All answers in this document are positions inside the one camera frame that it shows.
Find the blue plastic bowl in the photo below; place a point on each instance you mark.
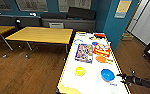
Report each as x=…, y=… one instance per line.
x=107, y=74

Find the yellow colander bowl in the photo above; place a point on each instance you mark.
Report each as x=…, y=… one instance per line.
x=80, y=71

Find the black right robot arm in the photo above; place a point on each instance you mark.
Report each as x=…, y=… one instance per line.
x=147, y=82

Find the white table with yellow edge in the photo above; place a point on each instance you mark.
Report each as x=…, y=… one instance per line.
x=91, y=78

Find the cardboard box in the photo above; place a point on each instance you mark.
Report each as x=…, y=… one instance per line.
x=127, y=36

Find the red and black game piece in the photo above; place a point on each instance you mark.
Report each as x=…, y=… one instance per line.
x=99, y=35

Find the blue rimmed round plate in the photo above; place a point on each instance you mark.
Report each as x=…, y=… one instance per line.
x=78, y=41

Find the white door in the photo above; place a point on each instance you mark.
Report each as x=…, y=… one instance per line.
x=133, y=20

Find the black sofa back cushion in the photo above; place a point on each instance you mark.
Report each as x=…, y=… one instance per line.
x=81, y=12

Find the white paper sign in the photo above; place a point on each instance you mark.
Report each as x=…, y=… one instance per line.
x=56, y=25

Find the small black round speaker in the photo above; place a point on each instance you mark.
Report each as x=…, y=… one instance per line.
x=17, y=22

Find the long dark grey bench sofa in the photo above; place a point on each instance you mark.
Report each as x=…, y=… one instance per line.
x=9, y=20

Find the yellow wall poster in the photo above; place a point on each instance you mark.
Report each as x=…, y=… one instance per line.
x=123, y=9

